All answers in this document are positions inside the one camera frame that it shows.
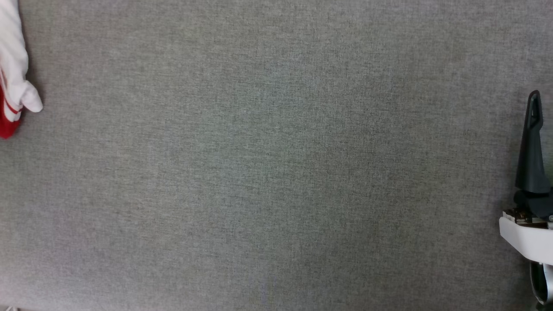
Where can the grey fabric sofa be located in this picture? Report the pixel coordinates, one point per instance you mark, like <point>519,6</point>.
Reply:
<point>276,172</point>

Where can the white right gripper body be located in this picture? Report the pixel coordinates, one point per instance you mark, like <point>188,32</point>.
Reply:
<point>529,237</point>

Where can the red and white basketball jersey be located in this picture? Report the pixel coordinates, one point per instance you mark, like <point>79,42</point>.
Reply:
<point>13,65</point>

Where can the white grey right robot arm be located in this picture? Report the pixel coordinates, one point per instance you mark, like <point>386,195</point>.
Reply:
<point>545,285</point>

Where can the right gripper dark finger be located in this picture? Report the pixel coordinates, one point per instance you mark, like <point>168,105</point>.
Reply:
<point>531,160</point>

